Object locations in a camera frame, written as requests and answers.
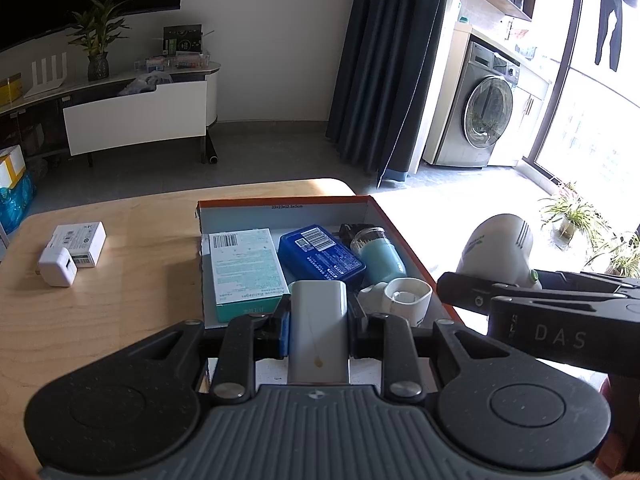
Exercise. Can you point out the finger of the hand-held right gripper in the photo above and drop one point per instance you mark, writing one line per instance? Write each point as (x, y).
(590, 284)
(465, 292)

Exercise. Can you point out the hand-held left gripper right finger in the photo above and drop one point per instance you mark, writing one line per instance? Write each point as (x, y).
(352, 332)

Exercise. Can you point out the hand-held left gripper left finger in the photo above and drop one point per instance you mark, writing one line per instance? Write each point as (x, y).
(286, 332)

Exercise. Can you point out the large white charger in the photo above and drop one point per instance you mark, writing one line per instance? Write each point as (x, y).
(317, 330)

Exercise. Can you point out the white plug-in device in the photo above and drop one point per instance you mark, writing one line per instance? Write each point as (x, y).
(405, 295)
(495, 245)

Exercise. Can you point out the teal bandage box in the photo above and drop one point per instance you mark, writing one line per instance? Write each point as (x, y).
(245, 270)

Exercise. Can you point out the light blue toothpick holder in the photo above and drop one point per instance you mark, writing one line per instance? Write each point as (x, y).
(380, 260)

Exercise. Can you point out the blue plastic box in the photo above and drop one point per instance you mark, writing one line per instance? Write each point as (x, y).
(320, 255)

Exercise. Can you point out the orange-rimmed cardboard box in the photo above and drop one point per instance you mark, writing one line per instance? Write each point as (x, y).
(300, 215)

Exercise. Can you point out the potted spider plant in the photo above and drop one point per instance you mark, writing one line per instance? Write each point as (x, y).
(570, 215)
(617, 257)

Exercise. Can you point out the white base cabinet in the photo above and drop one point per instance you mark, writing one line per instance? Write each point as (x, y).
(530, 115)

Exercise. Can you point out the silver washing machine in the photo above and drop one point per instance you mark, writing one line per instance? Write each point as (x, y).
(470, 110)

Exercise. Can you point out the black roll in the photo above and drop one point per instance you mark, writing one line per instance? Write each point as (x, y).
(212, 152)

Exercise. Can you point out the white labelled carton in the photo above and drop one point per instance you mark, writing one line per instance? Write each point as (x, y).
(80, 237)

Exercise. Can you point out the dark blue curtain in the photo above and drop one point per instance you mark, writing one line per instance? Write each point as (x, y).
(390, 70)

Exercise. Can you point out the small white usb adapter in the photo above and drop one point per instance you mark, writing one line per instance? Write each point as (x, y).
(57, 265)

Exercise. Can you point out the white curved television stand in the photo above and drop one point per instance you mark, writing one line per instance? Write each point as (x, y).
(135, 115)

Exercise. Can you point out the hanging dark clothes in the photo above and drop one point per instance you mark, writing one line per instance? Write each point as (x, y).
(607, 15)

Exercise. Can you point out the grey blue cloth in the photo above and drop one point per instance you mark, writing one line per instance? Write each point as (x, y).
(145, 84)

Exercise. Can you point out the clear organizer with small items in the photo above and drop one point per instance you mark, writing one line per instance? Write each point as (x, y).
(172, 62)

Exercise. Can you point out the blue plastic bag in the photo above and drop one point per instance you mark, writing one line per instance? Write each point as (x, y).
(17, 205)

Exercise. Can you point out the black printed box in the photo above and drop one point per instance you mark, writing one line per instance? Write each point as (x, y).
(182, 40)

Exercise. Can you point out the white and yellow box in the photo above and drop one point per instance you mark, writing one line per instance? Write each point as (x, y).
(11, 165)

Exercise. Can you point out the white router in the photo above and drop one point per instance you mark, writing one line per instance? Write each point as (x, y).
(45, 82)

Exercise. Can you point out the bamboo plant in dark vase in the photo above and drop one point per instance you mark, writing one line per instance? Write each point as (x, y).
(97, 40)

